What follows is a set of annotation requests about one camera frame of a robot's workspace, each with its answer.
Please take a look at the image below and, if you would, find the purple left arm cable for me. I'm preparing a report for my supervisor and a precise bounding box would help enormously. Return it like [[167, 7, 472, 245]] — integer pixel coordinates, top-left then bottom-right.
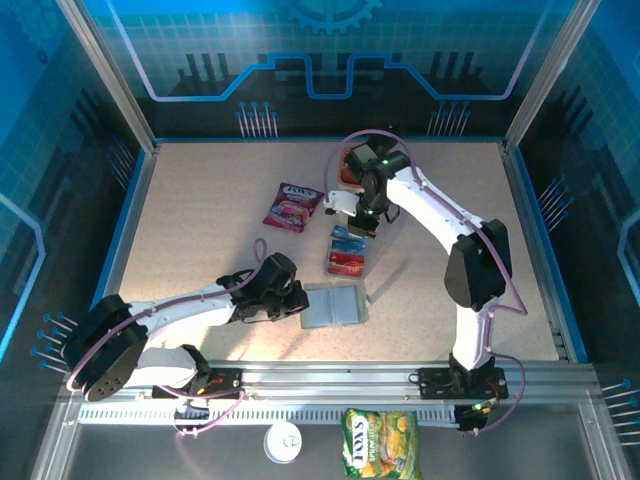
[[66, 238, 269, 439]]

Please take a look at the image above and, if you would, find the black knife handle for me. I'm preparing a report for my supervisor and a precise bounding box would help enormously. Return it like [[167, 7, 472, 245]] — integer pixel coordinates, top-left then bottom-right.
[[367, 130, 401, 154]]

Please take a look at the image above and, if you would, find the aluminium frame post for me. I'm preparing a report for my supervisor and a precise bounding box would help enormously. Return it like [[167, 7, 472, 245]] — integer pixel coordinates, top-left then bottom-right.
[[502, 0, 601, 154], [55, 0, 160, 154]]

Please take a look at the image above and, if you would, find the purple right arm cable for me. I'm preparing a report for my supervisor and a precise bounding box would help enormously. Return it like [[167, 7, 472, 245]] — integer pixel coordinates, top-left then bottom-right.
[[324, 128, 529, 436]]

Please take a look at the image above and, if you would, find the clear acrylic card tray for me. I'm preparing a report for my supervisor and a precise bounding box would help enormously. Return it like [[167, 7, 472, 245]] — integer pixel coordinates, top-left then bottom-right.
[[325, 223, 370, 280]]

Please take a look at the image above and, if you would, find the aluminium front rail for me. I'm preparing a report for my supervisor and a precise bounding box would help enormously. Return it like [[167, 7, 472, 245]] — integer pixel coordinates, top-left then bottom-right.
[[59, 359, 601, 404]]

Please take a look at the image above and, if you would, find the white round lid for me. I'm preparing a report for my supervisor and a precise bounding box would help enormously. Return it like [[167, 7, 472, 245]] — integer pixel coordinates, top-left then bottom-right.
[[263, 422, 303, 464]]

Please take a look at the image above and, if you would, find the red VIP card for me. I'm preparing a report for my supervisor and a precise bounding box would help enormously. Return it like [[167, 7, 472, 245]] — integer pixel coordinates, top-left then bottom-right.
[[327, 252, 365, 278]]

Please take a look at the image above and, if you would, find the green Fox's candy bag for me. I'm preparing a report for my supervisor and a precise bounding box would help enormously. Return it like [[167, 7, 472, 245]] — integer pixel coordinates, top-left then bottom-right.
[[341, 408, 422, 480]]

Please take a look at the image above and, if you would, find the white slotted cable duct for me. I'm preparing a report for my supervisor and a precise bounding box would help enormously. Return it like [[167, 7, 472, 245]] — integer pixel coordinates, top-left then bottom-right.
[[77, 406, 459, 426]]

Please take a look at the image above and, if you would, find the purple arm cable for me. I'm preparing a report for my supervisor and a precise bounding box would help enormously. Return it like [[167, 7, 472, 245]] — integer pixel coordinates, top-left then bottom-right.
[[66, 238, 269, 439], [324, 128, 529, 436]]

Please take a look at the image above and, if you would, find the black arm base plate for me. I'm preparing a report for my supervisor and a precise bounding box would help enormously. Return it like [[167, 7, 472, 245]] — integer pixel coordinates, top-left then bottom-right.
[[151, 366, 247, 401], [416, 366, 510, 401]]

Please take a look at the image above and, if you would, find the purple Fox's candy bag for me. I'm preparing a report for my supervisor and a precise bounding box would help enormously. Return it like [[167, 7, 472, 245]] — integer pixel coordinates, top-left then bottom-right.
[[262, 182, 325, 235]]

